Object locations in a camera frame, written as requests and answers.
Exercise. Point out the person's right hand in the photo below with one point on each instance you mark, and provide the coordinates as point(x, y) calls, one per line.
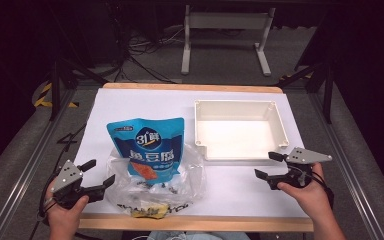
point(311, 198)

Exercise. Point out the person's left hand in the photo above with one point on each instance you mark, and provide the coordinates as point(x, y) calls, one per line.
point(63, 216)

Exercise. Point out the aluminium rail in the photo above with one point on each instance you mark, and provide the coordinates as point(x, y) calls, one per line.
point(346, 160)
point(30, 166)

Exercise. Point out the yellow packet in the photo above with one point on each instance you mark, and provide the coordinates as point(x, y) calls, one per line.
point(151, 211)

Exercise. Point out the clear plastic bag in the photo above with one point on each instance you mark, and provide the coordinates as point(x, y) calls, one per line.
point(190, 180)

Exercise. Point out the white plastic box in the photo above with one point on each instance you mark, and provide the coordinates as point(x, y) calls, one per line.
point(236, 136)

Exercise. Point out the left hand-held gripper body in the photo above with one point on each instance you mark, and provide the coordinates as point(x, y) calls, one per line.
point(67, 178)

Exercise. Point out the blue snack pouch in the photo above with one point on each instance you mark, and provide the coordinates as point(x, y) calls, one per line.
point(150, 146)

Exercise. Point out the black tripod stand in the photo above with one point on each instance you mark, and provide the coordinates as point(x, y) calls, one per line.
point(327, 93)
point(56, 86)

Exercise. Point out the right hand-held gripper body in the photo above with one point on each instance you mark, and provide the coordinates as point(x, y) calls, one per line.
point(301, 158)

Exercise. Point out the yellow black hazard tape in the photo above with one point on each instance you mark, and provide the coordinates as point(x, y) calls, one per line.
point(43, 96)

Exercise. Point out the white table sheet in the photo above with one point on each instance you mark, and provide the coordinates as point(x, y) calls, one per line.
point(240, 193)

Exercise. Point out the white metal stand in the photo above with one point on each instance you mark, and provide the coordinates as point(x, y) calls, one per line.
point(226, 20)

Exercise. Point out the person's light clothing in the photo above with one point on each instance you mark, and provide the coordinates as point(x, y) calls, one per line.
point(200, 236)

